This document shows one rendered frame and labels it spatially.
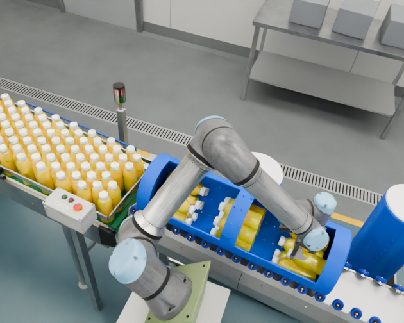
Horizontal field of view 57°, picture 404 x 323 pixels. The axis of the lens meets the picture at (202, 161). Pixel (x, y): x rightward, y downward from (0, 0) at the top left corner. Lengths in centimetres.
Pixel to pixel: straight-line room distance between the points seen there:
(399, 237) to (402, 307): 37
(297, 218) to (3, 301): 213
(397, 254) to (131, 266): 150
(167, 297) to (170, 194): 29
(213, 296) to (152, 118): 264
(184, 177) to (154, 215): 16
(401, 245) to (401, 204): 21
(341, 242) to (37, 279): 200
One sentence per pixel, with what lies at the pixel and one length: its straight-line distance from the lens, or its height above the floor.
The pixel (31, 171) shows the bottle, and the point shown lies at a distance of 201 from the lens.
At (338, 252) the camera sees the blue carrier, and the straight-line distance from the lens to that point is 151.
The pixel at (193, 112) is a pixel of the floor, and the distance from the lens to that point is 387.
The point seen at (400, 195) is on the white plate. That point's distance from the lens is 212.
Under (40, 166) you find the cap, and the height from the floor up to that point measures 108.
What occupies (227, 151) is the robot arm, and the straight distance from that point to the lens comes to 96.
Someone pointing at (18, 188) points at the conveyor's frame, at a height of 89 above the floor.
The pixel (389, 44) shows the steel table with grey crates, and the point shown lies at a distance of 383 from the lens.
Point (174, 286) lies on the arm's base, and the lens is 114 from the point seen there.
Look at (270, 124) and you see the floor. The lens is 390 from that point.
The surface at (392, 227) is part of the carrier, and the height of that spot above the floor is 96.
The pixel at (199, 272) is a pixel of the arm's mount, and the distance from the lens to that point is 120.
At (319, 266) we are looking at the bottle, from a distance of 158.
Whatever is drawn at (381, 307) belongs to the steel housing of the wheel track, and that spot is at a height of 93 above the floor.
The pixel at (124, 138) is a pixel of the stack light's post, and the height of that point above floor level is 91.
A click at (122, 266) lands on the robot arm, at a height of 146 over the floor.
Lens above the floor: 240
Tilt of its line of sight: 46 degrees down
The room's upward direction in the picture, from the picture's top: 7 degrees clockwise
